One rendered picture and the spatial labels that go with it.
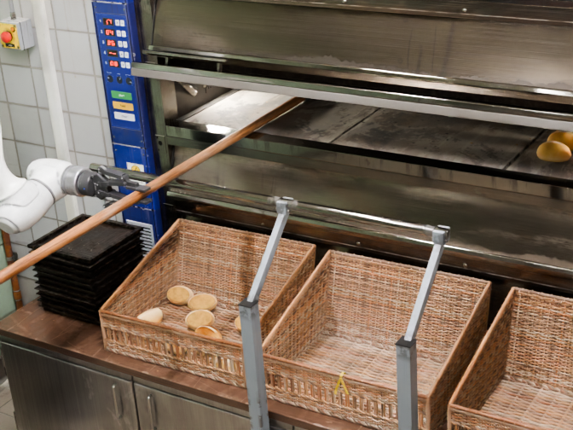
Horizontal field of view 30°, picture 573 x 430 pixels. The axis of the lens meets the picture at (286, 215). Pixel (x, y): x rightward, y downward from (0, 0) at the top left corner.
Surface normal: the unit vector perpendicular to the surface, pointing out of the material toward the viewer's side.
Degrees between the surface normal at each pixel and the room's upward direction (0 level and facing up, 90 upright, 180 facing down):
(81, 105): 90
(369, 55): 70
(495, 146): 0
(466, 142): 0
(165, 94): 90
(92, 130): 90
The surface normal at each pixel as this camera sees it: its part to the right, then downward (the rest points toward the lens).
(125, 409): -0.52, 0.38
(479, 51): -0.51, 0.05
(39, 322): -0.07, -0.91
